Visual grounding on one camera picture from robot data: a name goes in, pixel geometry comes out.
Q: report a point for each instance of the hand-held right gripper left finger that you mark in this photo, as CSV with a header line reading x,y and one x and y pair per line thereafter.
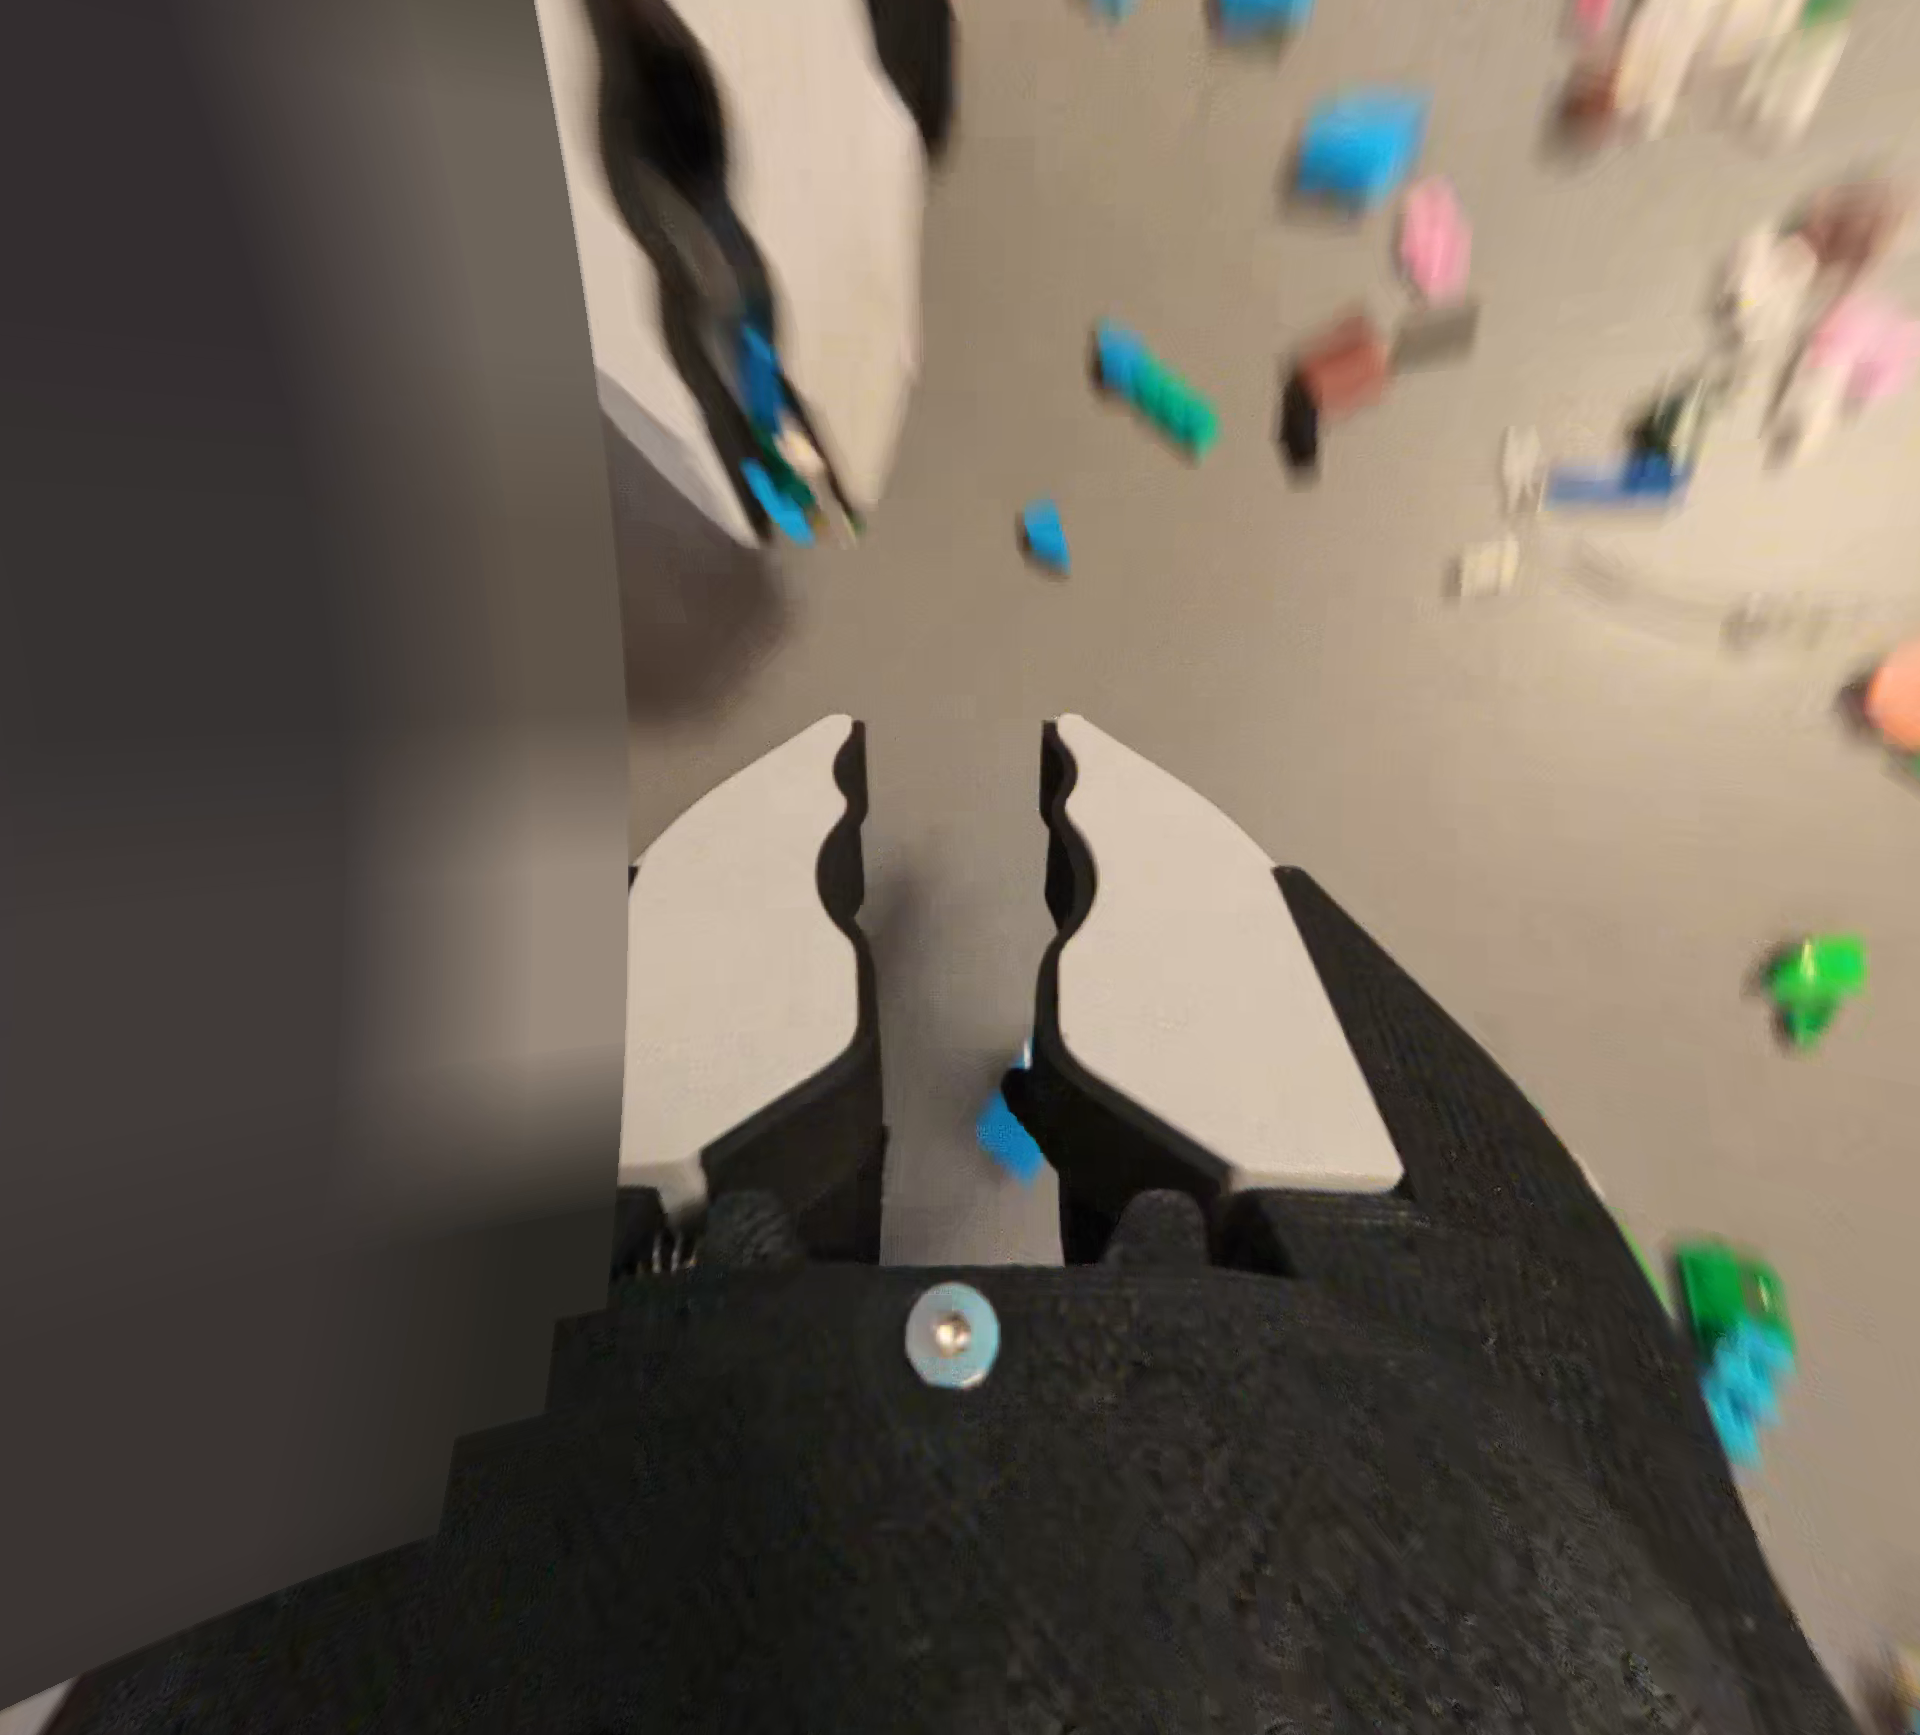
x,y
735,955

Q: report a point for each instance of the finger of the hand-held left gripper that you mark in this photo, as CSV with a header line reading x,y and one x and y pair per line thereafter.
x,y
825,190
613,293

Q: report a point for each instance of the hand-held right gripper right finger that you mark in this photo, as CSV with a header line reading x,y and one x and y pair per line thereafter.
x,y
1200,985

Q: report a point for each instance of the small azure lego piece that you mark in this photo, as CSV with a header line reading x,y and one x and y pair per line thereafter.
x,y
1009,1135

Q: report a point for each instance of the green white blue lego assembly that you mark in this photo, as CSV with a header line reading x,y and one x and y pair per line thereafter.
x,y
781,497

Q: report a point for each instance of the blue and green lego plate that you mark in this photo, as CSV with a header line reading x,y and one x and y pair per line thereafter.
x,y
1154,391

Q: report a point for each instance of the small blue lego slope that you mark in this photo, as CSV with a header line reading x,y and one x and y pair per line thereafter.
x,y
1047,537

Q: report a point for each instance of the small white lego piece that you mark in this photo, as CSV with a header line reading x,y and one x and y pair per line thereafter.
x,y
1485,567
1520,467

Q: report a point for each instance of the grey lego piece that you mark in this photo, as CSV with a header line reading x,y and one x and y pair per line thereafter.
x,y
1437,333

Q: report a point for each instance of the green lego corner plate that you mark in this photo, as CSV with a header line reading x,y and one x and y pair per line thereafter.
x,y
1729,1293

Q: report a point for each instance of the green lego leaf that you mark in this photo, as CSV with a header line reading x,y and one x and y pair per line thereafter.
x,y
1815,987

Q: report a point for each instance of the dark blue flat lego plate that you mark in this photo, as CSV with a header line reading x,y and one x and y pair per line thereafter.
x,y
1613,485

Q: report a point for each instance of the dark brown lego piece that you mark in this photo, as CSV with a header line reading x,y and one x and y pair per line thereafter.
x,y
1584,108

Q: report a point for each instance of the dark green lego piece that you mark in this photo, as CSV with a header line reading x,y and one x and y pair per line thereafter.
x,y
1660,429

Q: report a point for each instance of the orange lego piece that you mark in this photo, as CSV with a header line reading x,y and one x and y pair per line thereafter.
x,y
1892,703

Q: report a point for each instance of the heap of white pink lego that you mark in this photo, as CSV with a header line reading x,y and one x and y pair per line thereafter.
x,y
1830,323

